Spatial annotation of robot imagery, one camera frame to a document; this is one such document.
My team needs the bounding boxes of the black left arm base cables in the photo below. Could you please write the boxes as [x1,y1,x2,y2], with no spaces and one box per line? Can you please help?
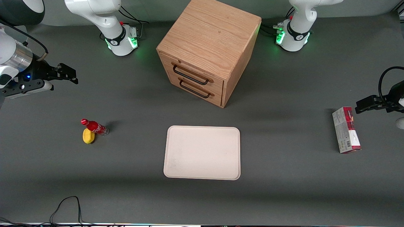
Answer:
[260,6,296,37]

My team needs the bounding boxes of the red coke bottle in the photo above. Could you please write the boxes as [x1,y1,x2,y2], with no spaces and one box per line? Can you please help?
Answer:
[80,118,109,137]

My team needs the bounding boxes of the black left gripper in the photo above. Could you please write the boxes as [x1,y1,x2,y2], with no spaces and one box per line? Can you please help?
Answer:
[355,80,404,114]

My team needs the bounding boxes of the black left arm wrist cable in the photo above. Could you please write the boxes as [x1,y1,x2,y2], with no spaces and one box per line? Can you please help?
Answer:
[378,66,404,103]

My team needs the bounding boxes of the thin black loose cable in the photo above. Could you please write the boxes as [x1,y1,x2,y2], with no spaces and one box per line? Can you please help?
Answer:
[0,195,95,227]

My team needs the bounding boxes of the red and grey carton box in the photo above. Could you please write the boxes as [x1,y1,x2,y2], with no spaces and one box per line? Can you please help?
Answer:
[332,107,362,154]

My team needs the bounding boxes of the black wire drawer handle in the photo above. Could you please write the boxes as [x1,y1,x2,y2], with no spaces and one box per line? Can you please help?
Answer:
[178,78,215,99]
[172,62,214,86]

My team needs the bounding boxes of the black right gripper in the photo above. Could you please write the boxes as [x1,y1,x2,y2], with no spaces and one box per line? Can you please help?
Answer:
[18,58,79,85]

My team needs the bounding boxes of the wooden drawer front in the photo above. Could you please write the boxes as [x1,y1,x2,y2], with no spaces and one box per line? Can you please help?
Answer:
[169,76,224,107]
[159,52,224,92]

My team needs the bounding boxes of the black right arm wrist cable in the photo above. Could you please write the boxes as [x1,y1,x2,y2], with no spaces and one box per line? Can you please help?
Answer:
[0,19,49,61]

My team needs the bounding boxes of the black arm base cables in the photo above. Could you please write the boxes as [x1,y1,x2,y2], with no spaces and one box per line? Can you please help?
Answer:
[260,6,296,37]
[118,6,149,41]

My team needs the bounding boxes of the black arm wrist cable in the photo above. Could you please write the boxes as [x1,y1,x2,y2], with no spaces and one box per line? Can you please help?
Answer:
[0,19,49,61]
[378,66,404,103]

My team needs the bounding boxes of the wooden two-drawer cabinet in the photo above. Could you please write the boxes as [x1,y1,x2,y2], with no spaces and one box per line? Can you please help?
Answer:
[156,0,262,108]

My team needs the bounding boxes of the yellow lemon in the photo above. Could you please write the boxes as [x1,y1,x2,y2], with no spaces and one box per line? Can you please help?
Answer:
[82,128,96,145]

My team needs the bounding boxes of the cream rectangular plastic tray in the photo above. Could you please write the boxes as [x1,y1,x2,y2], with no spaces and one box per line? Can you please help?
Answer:
[163,125,241,181]

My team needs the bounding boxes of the black right arm base cables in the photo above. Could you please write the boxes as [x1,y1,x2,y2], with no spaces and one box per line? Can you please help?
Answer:
[118,6,149,41]

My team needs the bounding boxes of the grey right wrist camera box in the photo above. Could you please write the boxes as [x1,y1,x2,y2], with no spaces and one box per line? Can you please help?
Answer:
[1,79,54,99]

